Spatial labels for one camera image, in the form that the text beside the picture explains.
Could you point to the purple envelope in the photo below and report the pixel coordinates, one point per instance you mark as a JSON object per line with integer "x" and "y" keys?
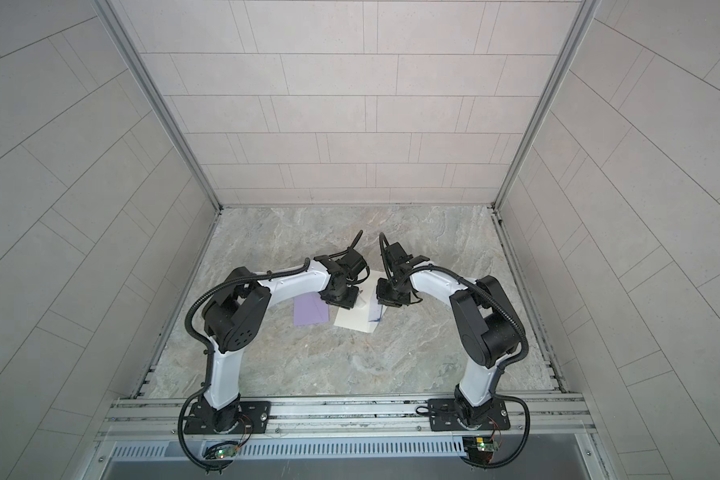
{"x": 310, "y": 309}

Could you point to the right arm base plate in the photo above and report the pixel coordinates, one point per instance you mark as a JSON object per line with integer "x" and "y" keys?
{"x": 450, "y": 414}

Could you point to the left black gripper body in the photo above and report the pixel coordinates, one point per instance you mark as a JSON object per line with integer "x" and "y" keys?
{"x": 346, "y": 298}

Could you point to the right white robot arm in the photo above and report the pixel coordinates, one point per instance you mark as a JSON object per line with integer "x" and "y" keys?
{"x": 488, "y": 327}

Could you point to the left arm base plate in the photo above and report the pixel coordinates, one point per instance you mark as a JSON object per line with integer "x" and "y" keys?
{"x": 239, "y": 417}

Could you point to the right circuit board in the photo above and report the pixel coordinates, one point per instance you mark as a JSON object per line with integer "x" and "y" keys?
{"x": 480, "y": 450}

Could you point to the circuit board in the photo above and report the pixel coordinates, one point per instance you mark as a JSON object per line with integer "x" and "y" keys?
{"x": 224, "y": 451}
{"x": 480, "y": 450}

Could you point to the aluminium rail frame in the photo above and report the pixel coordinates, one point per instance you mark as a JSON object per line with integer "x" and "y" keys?
{"x": 552, "y": 436}

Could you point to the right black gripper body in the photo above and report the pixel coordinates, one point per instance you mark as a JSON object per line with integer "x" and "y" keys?
{"x": 392, "y": 293}

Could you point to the white paper sheet underneath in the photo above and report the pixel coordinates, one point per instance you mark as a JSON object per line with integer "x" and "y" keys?
{"x": 376, "y": 310}

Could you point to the cream envelope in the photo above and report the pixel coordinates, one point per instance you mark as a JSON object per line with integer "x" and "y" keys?
{"x": 357, "y": 317}

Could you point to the left circuit board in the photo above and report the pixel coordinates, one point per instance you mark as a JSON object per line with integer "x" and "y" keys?
{"x": 224, "y": 451}

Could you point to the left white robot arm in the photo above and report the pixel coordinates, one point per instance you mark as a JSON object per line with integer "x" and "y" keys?
{"x": 234, "y": 312}

